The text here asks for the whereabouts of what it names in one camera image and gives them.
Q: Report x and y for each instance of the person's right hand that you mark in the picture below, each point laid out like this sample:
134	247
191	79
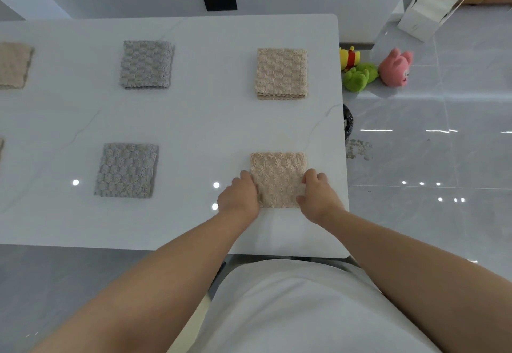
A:
320	200

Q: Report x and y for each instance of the person's left hand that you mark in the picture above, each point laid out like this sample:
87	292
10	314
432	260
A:
240	200

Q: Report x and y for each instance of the beige waffle towel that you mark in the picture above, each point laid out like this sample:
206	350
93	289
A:
1	148
282	72
14	65
278	172

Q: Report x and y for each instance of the grey waffle towel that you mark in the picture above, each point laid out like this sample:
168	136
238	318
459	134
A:
126	170
146	65

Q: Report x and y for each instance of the person's right forearm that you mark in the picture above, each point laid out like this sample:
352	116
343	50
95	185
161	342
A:
420	276

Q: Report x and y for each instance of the person's left forearm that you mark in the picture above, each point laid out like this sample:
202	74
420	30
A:
152	284

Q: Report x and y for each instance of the person's white shirt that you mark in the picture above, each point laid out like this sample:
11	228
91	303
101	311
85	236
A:
300	312

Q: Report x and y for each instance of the white marble table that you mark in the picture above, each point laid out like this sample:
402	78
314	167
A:
200	124

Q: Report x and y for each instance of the cream chair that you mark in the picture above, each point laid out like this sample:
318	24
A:
200	316

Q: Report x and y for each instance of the green plush toy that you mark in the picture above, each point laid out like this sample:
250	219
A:
358	78

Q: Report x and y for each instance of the yellow plush toy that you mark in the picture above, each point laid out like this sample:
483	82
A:
349	58

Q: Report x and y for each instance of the pink plush toy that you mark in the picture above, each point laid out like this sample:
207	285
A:
394	69

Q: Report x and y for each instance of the small white carton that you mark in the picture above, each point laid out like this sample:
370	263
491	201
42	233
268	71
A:
424	17

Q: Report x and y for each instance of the black wall outlet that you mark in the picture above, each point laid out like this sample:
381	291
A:
220	2

